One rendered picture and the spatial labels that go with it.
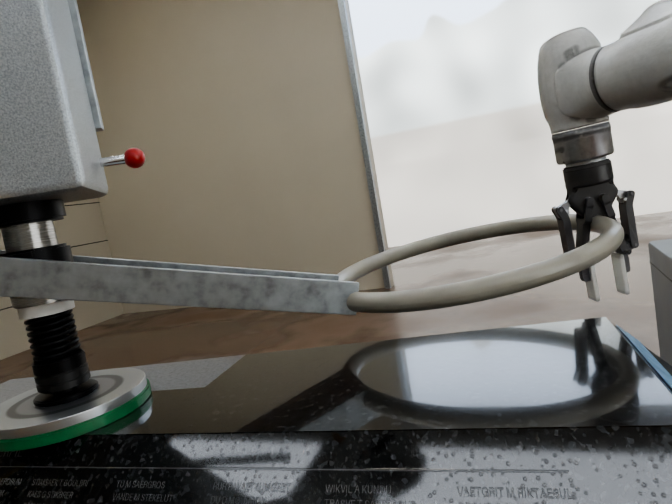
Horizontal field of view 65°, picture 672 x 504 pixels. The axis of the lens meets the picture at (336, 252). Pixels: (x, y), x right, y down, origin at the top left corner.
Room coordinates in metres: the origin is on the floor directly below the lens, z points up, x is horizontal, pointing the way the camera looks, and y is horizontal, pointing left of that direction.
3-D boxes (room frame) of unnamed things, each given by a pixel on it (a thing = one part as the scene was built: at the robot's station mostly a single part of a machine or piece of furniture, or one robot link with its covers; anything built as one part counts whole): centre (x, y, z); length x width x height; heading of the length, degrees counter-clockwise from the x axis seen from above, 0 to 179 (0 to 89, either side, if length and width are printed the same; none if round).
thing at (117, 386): (0.74, 0.41, 0.86); 0.21 x 0.21 x 0.01
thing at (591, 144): (0.90, -0.44, 1.09); 0.09 x 0.09 x 0.06
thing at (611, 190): (0.90, -0.44, 1.02); 0.08 x 0.07 x 0.09; 90
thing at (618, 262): (0.90, -0.48, 0.87); 0.03 x 0.01 x 0.07; 0
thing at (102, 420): (0.74, 0.41, 0.86); 0.22 x 0.22 x 0.04
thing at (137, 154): (0.84, 0.30, 1.19); 0.08 x 0.03 x 0.03; 105
